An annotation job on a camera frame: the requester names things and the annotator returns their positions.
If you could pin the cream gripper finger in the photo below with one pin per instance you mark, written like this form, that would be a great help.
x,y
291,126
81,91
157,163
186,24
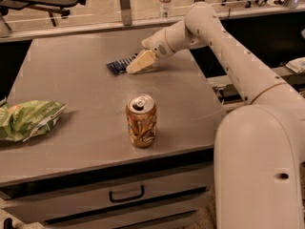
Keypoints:
x,y
144,59

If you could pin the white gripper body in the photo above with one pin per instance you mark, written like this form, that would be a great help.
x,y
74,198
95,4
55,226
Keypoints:
x,y
157,45

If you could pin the dark blue rxbar wrapper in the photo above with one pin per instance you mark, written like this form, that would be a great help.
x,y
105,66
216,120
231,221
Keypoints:
x,y
120,66

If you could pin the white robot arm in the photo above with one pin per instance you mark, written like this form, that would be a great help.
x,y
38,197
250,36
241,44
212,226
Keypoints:
x,y
258,147

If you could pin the orange soda can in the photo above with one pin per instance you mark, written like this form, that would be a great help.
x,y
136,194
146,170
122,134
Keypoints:
x,y
141,118

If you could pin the clear plastic water bottle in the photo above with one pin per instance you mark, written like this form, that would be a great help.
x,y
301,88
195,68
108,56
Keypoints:
x,y
165,9

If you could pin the grey drawer cabinet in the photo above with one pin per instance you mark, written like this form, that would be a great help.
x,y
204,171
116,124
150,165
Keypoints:
x,y
66,196

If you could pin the green chip bag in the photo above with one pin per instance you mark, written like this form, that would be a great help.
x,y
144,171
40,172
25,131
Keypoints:
x,y
23,121

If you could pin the metal railing frame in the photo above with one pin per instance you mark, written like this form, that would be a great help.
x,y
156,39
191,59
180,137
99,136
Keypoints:
x,y
113,15

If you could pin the black drawer handle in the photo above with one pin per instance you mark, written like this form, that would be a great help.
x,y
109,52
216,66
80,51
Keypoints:
x,y
126,193

